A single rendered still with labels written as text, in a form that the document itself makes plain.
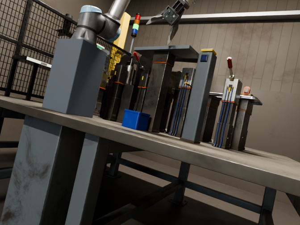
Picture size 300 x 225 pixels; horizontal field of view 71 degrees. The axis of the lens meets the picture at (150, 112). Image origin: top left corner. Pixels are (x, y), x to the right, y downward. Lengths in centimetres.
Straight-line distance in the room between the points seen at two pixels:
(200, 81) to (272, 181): 59
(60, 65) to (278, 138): 320
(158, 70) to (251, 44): 298
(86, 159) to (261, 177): 63
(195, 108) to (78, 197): 64
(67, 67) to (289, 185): 107
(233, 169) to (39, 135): 94
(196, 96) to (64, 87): 69
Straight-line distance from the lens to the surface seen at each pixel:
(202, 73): 106
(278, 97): 377
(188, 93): 125
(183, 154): 66
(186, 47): 111
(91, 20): 133
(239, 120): 128
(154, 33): 466
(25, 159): 130
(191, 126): 102
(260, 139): 369
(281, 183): 64
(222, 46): 408
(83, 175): 93
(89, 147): 90
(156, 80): 118
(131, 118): 107
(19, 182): 134
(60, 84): 124
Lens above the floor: 77
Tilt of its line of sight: 2 degrees up
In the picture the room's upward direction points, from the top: 12 degrees clockwise
